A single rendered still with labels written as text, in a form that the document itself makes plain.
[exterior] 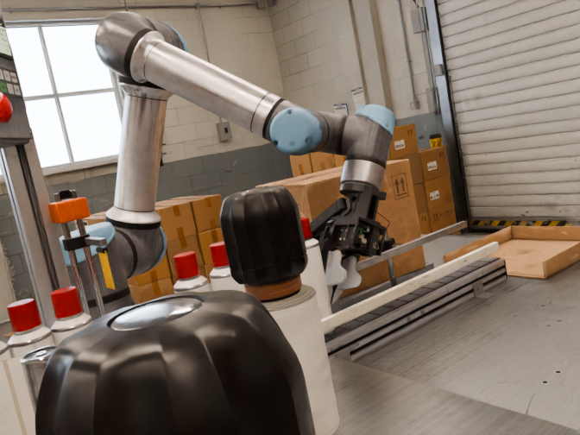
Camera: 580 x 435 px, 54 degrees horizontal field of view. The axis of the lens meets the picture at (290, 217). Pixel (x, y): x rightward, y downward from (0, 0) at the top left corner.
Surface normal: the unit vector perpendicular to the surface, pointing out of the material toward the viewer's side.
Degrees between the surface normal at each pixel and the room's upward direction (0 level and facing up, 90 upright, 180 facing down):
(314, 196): 90
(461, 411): 0
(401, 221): 90
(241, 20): 90
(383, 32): 90
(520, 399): 0
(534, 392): 0
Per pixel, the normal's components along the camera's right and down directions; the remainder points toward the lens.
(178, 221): 0.61, 0.00
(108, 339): -0.27, -0.92
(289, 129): -0.29, 0.15
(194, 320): -0.02, -0.97
